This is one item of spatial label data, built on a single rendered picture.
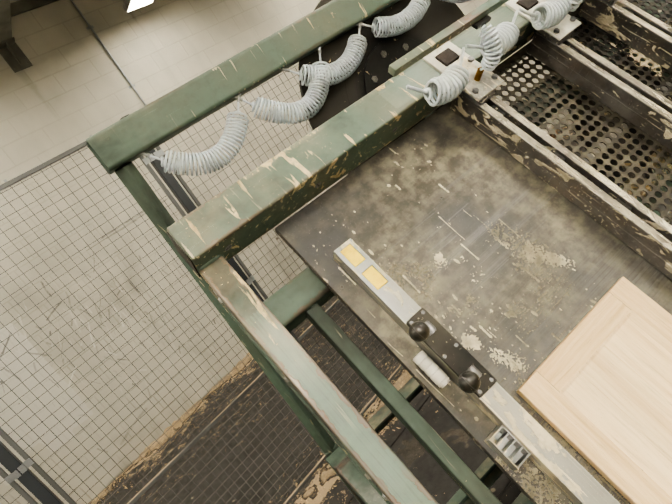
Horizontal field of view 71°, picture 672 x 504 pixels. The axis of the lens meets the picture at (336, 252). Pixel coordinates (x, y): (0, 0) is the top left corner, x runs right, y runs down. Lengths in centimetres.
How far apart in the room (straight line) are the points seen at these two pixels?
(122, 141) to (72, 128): 419
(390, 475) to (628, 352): 56
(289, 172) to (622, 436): 85
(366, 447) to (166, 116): 101
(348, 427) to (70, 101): 511
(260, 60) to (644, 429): 133
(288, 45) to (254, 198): 67
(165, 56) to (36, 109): 148
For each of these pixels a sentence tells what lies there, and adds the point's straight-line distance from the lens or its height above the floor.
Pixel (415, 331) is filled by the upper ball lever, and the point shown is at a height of 153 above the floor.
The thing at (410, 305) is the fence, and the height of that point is 151.
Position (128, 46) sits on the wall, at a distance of 603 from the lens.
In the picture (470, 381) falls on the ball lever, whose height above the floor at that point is 144.
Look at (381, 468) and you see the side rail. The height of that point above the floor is 137.
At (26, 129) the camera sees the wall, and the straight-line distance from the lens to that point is 557.
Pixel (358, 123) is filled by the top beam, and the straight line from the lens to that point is 117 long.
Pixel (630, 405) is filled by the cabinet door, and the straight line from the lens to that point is 114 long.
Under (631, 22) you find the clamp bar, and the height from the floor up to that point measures 167.
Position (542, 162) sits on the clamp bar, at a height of 155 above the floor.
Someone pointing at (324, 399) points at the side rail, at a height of 150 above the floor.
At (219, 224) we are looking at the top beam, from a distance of 102.
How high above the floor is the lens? 195
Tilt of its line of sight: 15 degrees down
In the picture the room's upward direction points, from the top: 33 degrees counter-clockwise
